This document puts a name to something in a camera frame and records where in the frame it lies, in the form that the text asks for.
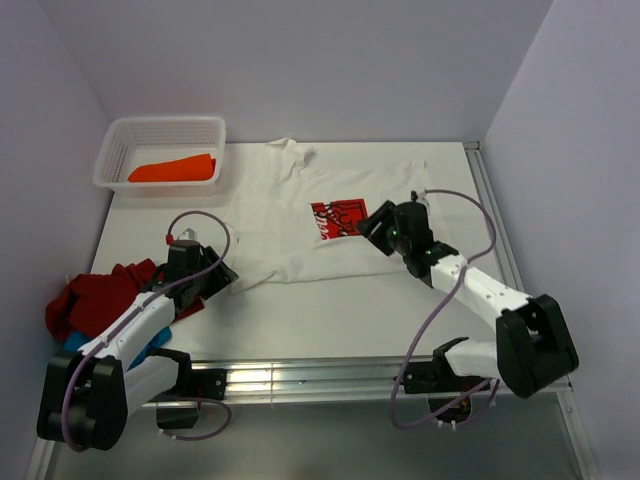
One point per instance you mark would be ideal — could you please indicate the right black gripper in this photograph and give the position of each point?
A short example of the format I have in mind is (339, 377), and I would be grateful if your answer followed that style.
(384, 213)

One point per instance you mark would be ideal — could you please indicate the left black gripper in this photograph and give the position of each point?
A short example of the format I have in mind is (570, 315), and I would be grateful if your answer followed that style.
(223, 276)

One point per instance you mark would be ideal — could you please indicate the white printed t-shirt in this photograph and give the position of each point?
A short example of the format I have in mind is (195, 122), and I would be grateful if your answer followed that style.
(294, 223)

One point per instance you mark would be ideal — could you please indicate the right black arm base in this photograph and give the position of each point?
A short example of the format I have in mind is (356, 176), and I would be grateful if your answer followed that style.
(435, 380)

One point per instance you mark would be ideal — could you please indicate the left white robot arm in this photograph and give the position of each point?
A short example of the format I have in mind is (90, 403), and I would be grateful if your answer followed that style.
(115, 328)

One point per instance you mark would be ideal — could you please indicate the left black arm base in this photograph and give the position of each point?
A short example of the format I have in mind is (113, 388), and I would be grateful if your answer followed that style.
(204, 387)

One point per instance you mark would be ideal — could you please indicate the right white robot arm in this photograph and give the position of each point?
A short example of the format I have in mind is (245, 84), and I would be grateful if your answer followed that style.
(532, 346)

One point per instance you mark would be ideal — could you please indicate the blue t-shirt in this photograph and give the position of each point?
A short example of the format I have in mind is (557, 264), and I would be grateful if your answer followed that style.
(77, 339)

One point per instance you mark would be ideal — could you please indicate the orange rolled t-shirt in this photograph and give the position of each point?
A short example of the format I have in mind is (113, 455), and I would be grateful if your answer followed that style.
(189, 169)

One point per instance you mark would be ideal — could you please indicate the dark red t-shirt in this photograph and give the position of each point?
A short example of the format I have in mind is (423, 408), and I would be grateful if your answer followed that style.
(90, 303)

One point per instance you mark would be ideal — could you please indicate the white plastic basket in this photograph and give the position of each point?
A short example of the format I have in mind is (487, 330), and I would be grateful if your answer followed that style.
(132, 142)

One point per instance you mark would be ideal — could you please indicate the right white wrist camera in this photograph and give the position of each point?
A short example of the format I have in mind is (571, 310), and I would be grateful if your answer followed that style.
(419, 197)

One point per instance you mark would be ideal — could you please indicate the right side aluminium rail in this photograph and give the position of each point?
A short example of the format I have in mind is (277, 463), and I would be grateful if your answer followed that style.
(504, 254)

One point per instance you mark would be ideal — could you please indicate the aluminium rail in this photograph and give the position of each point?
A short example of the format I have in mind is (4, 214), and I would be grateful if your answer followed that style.
(504, 254)
(299, 381)

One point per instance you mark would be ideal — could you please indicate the front aluminium rail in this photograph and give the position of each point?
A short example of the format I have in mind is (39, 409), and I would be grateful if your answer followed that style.
(299, 381)

